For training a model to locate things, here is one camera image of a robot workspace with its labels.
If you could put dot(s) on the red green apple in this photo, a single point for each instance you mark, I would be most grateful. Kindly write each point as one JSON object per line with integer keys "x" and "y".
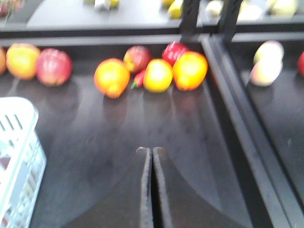
{"x": 137, "y": 58}

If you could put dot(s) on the red apple by oranges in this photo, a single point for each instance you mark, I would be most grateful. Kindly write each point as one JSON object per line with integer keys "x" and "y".
{"x": 53, "y": 67}

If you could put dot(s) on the yellow lemon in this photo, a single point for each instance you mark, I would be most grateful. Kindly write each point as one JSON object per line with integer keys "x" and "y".
{"x": 175, "y": 9}

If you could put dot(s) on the black produce stand frame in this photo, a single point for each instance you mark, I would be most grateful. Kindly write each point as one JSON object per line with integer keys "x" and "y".
{"x": 239, "y": 146}

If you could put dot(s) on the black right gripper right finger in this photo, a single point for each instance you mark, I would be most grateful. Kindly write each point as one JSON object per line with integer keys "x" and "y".
{"x": 179, "y": 205}

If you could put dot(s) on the orange fruit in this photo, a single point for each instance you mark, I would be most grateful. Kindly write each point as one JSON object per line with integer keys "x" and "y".
{"x": 21, "y": 60}
{"x": 112, "y": 77}
{"x": 189, "y": 71}
{"x": 3, "y": 66}

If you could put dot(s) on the pale peach fruit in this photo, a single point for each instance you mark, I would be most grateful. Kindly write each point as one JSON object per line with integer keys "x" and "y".
{"x": 270, "y": 49}
{"x": 265, "y": 72}

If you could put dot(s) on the red chili pepper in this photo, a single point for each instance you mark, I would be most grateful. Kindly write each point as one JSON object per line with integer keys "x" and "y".
{"x": 138, "y": 80}

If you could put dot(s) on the red bell pepper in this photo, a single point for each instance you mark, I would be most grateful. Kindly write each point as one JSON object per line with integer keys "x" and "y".
{"x": 174, "y": 51}

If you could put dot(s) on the light blue plastic basket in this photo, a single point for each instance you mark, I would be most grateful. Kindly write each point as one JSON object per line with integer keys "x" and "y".
{"x": 22, "y": 162}

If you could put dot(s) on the bright red apple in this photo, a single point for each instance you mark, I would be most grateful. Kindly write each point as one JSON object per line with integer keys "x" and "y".
{"x": 300, "y": 64}

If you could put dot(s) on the white garlic bulb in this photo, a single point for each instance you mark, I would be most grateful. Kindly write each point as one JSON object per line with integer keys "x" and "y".
{"x": 102, "y": 4}

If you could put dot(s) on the yellow apple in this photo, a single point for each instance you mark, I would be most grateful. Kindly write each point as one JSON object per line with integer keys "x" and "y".
{"x": 158, "y": 76}

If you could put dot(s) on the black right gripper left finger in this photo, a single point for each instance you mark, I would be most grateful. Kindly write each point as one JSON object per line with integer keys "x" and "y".
{"x": 129, "y": 204}

